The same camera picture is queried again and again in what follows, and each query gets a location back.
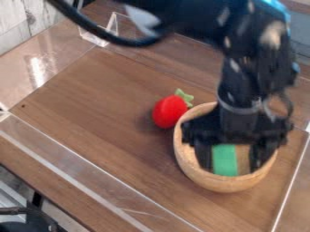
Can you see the green rectangular block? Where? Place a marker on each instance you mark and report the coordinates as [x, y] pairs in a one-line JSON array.
[[224, 160]]

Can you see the brown wooden bowl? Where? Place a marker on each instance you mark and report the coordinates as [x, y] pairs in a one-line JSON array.
[[207, 180]]

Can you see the black clamp with screw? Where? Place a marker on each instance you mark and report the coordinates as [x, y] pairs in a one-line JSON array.
[[37, 219]]

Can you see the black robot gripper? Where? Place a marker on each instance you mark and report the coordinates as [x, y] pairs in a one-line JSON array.
[[219, 127]]

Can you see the red toy strawberry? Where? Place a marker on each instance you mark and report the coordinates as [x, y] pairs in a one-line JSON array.
[[170, 108]]

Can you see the clear acrylic front barrier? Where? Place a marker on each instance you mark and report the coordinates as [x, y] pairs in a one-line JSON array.
[[103, 203]]

